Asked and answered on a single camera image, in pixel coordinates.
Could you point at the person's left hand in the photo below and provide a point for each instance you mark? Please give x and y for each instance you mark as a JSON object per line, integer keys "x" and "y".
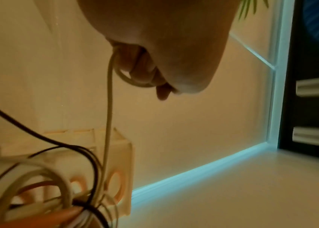
{"x": 162, "y": 33}

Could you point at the dark green plant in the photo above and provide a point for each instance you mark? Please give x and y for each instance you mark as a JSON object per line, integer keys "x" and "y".
{"x": 244, "y": 10}

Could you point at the white flat bar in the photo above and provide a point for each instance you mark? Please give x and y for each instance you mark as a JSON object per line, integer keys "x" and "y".
{"x": 317, "y": 137}
{"x": 317, "y": 85}

